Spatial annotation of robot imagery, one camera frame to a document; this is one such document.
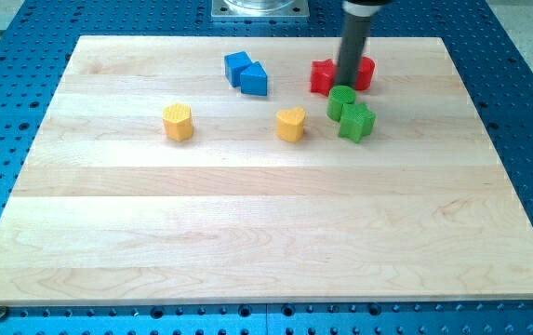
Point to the red star block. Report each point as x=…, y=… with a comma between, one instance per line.
x=322, y=76

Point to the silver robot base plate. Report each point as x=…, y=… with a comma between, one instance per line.
x=233, y=9

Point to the red cylinder block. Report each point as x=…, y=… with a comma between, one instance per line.
x=364, y=74

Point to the blue triangle block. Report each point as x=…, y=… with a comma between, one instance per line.
x=254, y=80

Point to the yellow hexagon block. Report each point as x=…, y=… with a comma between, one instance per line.
x=178, y=122

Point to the blue cube block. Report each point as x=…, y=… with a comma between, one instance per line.
x=236, y=63

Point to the green star block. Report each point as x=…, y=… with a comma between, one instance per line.
x=356, y=122

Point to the green cylinder block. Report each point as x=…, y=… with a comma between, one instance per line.
x=338, y=96

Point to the wooden board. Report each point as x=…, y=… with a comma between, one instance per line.
x=108, y=211

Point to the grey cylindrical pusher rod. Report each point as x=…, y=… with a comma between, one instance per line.
x=355, y=32

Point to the yellow heart block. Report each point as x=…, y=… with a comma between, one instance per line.
x=290, y=124

